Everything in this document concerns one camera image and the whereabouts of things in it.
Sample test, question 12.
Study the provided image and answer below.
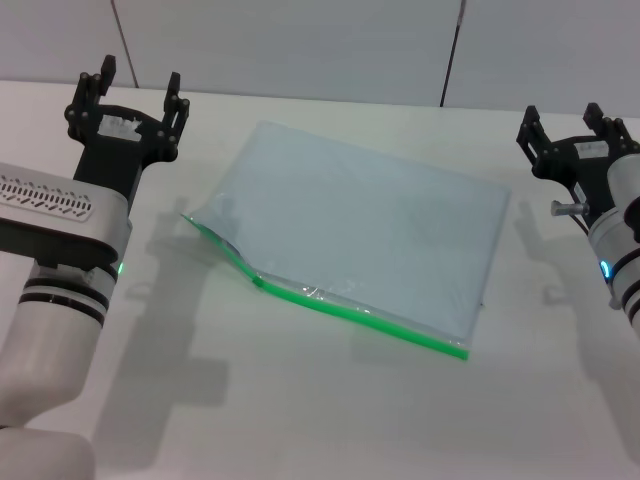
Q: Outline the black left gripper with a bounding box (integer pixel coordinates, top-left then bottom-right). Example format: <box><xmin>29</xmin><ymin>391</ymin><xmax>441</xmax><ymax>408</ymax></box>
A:
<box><xmin>64</xmin><ymin>55</ymin><xmax>191</xmax><ymax>201</ymax></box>

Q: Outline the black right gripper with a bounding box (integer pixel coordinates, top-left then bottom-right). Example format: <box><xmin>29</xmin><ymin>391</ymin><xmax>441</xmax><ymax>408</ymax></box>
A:
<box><xmin>517</xmin><ymin>102</ymin><xmax>640</xmax><ymax>222</ymax></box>

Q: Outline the clear green-zip document bag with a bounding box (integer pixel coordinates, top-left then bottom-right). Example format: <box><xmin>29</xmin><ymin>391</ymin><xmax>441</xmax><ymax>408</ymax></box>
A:
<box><xmin>180</xmin><ymin>119</ymin><xmax>514</xmax><ymax>362</ymax></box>

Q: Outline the right wrist cable metal plug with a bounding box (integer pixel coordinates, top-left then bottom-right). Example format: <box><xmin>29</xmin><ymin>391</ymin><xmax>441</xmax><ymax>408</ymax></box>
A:
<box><xmin>549</xmin><ymin>200</ymin><xmax>596</xmax><ymax>241</ymax></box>

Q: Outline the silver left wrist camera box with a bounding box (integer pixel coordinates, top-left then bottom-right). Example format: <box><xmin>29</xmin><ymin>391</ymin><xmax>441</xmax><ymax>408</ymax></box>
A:
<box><xmin>0</xmin><ymin>161</ymin><xmax>126</xmax><ymax>269</ymax></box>

